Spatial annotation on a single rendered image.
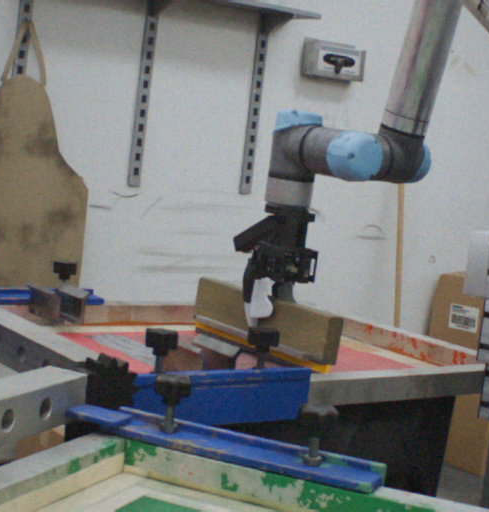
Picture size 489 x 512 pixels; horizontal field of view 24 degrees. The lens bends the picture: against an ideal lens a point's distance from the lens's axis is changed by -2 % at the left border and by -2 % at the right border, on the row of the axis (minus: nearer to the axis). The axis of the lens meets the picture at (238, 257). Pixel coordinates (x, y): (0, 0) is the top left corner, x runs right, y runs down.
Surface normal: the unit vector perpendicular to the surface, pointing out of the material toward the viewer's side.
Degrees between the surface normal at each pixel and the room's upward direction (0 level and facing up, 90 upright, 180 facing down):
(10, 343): 90
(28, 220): 86
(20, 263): 90
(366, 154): 92
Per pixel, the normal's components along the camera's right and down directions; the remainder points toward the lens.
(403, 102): -0.45, 0.14
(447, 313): -0.77, -0.02
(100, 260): 0.59, 0.15
